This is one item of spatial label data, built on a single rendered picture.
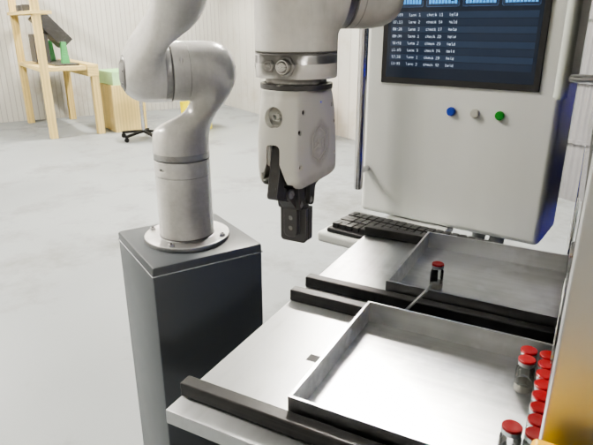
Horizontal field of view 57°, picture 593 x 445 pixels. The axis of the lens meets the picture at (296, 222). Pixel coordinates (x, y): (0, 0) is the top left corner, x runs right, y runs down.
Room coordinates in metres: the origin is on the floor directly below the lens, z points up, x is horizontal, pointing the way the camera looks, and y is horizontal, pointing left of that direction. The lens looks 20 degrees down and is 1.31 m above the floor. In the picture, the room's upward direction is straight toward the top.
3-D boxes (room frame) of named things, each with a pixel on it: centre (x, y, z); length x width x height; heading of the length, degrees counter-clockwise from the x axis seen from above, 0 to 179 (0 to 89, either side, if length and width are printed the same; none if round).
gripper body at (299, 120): (0.58, 0.00, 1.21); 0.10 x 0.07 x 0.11; 152
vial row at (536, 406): (0.51, -0.28, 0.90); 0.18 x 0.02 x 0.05; 152
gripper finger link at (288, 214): (0.57, 0.01, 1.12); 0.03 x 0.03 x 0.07; 62
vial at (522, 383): (0.57, -0.28, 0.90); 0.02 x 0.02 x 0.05
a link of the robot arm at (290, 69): (0.58, 0.00, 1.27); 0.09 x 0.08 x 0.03; 152
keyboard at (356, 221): (1.28, -0.28, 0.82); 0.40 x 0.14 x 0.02; 54
